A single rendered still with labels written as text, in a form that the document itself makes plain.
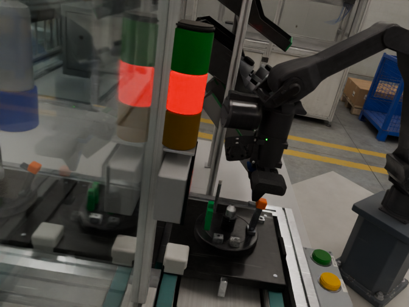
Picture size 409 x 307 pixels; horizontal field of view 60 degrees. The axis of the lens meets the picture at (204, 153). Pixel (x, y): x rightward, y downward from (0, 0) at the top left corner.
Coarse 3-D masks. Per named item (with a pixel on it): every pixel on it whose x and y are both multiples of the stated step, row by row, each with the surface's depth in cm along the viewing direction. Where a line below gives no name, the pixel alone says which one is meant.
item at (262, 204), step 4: (260, 200) 73; (264, 200) 73; (248, 204) 74; (252, 204) 74; (256, 204) 74; (260, 204) 73; (264, 204) 73; (256, 208) 74; (260, 208) 73; (264, 208) 73; (256, 212) 74; (260, 212) 74; (256, 216) 75; (252, 220) 75; (256, 220) 75; (252, 224) 76; (256, 224) 76; (252, 228) 76
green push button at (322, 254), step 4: (316, 252) 77; (320, 252) 78; (324, 252) 78; (312, 256) 77; (316, 256) 76; (320, 256) 76; (324, 256) 76; (328, 256) 77; (316, 260) 76; (320, 260) 76; (324, 260) 75; (328, 260) 76; (324, 264) 76
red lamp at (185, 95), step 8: (176, 72) 42; (176, 80) 42; (184, 80) 42; (192, 80) 42; (200, 80) 43; (176, 88) 43; (184, 88) 42; (192, 88) 42; (200, 88) 43; (168, 96) 44; (176, 96) 43; (184, 96) 43; (192, 96) 43; (200, 96) 44; (168, 104) 44; (176, 104) 43; (184, 104) 43; (192, 104) 43; (200, 104) 44; (176, 112) 44; (184, 112) 44; (192, 112) 44
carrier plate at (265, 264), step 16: (192, 208) 85; (224, 208) 87; (240, 208) 88; (176, 224) 79; (192, 224) 80; (272, 224) 84; (176, 240) 74; (192, 240) 75; (272, 240) 79; (192, 256) 70; (208, 256) 71; (256, 256) 73; (272, 256) 74; (192, 272) 67; (208, 272) 67; (224, 272) 68; (240, 272) 69; (256, 272) 69; (272, 272) 70; (272, 288) 68
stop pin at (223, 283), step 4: (220, 280) 67; (224, 280) 67; (220, 284) 67; (224, 284) 67; (220, 288) 67; (224, 288) 67; (220, 292) 68; (224, 292) 68; (220, 296) 68; (224, 296) 68
